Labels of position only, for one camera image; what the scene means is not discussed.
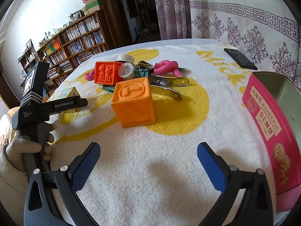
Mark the white purple patterned curtain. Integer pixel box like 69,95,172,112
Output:
152,0,301,92

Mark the large orange toy cube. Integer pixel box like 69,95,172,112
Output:
111,76,157,129

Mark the brown wooden door frame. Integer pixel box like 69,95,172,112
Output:
96,0,132,50

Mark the small wooden shelf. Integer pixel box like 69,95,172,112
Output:
17,39,40,76

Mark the red-orange toy cube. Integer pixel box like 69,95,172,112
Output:
94,61,123,86

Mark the wooden coat stand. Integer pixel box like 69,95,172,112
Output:
134,0,156,40

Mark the clear plastic cup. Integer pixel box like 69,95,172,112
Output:
118,63,136,79

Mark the white yellow printed towel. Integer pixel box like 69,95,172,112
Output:
46,45,280,226

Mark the pink tin box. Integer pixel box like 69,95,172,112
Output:
242,72,301,213

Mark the person's left hand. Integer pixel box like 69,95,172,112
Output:
5,122,58,172

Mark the pink foam knot toy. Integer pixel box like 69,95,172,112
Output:
154,60,187,78

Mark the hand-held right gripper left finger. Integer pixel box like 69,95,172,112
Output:
24,142,101,226

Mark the small green box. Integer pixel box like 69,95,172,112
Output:
57,87,82,114

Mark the person's left forearm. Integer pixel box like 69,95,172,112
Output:
0,144,31,218

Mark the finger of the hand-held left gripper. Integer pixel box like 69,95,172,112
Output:
75,98,89,109

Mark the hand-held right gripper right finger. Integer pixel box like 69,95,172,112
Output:
197,142,277,226

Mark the green white box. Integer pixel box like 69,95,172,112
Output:
85,0,104,11

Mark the green binder clip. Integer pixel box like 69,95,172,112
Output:
135,68,153,77

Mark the black phone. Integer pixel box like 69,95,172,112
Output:
223,48,258,71

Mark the wooden bookshelf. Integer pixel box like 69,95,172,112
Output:
35,9,116,87

